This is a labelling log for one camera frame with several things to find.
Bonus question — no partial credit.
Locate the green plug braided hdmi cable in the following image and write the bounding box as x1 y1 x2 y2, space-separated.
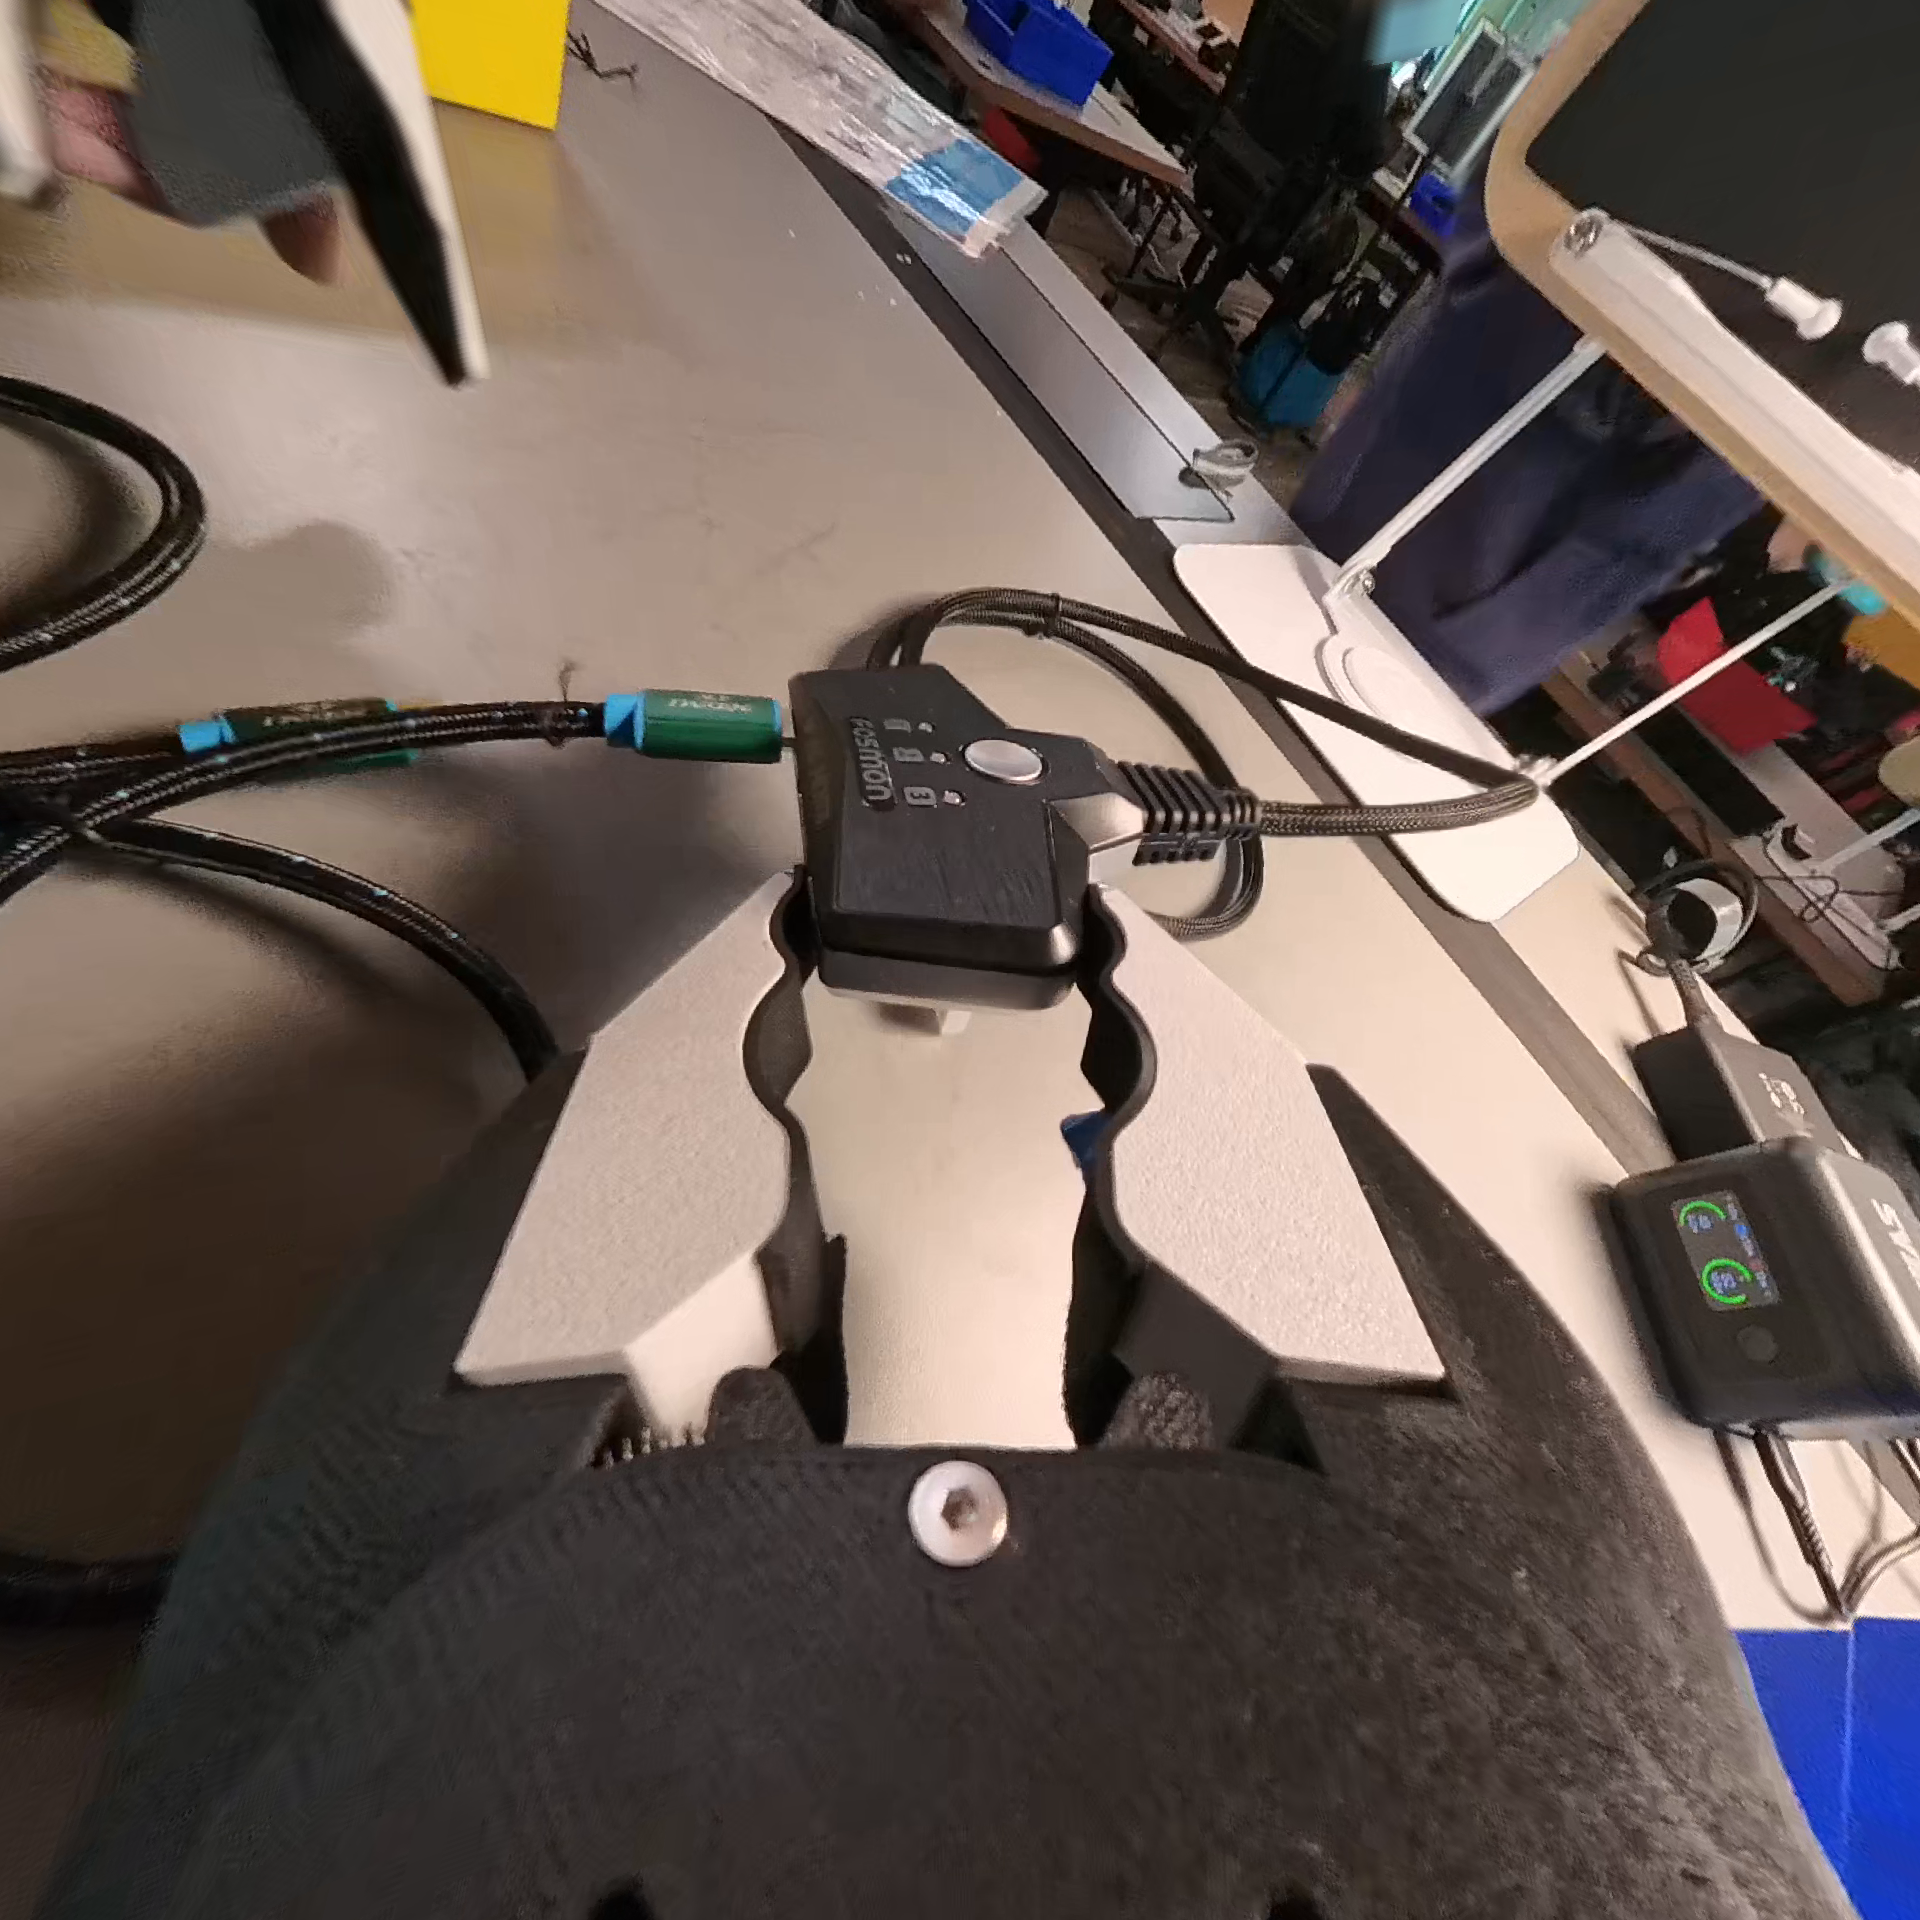
0 374 207 672
0 683 787 1625

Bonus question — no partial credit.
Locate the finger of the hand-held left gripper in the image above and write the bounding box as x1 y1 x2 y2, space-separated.
0 0 69 202
306 0 492 385

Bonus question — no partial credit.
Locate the grey desk cable cover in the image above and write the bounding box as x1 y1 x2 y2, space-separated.
885 210 1239 527

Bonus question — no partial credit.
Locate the black office chair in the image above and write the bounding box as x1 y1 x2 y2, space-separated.
1110 0 1404 353

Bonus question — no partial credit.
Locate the black power adapter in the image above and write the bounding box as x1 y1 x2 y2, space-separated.
1630 1020 1863 1158

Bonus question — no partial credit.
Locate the beige framed black panel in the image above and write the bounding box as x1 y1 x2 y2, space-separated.
1480 0 1920 631

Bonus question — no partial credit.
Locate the white base lamp stand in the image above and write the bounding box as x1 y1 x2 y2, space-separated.
1172 342 1920 927

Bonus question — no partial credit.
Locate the blue floor bin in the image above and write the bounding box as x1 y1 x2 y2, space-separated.
1233 319 1355 433

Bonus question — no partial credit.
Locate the red plastic bin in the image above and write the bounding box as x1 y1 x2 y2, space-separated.
1655 597 1821 756

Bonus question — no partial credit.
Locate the black power bank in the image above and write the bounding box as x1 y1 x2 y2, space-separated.
1608 1137 1920 1437

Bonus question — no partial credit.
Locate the person's left hand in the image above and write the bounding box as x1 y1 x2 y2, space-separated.
255 195 348 290

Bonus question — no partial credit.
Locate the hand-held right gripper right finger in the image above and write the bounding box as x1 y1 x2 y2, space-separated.
1063 886 1448 1389

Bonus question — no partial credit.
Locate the blue plastic bin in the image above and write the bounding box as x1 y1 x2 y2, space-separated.
958 0 1114 108

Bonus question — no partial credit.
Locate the clear plastic bag blue label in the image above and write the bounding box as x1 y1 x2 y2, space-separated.
592 0 1048 259

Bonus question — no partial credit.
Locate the yellow bin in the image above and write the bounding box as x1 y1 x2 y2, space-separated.
409 0 575 133

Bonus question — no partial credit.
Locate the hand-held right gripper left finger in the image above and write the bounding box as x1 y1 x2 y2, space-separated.
451 869 844 1435

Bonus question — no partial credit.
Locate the black square HDMI hub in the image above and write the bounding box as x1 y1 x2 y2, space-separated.
861 589 1543 938

